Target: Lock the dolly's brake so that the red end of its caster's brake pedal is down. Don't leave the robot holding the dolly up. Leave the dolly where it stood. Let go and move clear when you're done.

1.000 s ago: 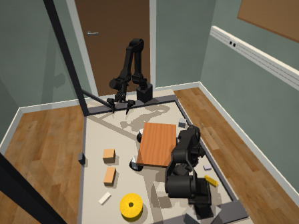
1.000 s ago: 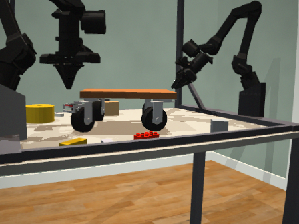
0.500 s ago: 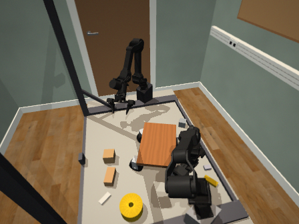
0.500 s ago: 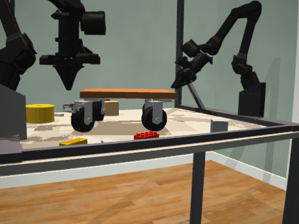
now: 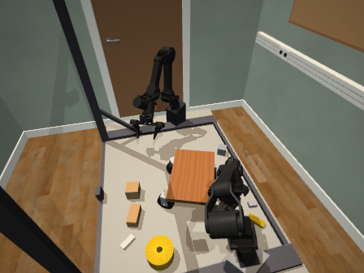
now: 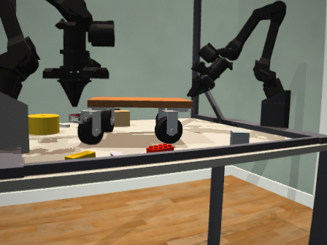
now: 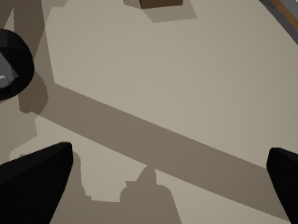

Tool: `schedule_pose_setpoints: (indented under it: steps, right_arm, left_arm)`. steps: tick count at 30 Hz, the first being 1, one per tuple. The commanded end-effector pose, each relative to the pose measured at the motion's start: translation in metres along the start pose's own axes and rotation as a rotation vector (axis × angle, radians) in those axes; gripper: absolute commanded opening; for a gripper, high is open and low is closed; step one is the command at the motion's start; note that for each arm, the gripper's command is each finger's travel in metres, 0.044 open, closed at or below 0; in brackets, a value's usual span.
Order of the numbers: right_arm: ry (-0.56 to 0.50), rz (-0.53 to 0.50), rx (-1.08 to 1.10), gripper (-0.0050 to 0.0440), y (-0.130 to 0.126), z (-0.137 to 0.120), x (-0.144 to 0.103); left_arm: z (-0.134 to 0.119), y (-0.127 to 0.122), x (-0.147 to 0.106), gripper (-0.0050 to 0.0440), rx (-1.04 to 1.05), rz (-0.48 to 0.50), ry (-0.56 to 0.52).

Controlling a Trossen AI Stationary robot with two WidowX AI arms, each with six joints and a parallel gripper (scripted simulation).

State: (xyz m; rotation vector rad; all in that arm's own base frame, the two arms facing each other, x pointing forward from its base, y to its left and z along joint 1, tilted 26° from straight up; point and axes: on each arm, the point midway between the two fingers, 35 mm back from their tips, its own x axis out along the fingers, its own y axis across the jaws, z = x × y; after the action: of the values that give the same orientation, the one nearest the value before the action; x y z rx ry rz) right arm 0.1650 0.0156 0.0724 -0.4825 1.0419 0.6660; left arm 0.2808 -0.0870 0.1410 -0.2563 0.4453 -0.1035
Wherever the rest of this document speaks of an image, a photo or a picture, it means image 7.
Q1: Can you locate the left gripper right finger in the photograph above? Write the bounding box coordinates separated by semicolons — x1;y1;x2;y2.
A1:
266;147;298;224

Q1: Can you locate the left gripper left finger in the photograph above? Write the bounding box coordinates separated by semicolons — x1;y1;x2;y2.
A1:
0;142;73;224

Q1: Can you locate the orange wooden dolly on black caster wheels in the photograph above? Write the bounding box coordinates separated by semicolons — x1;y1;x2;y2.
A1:
0;29;35;101

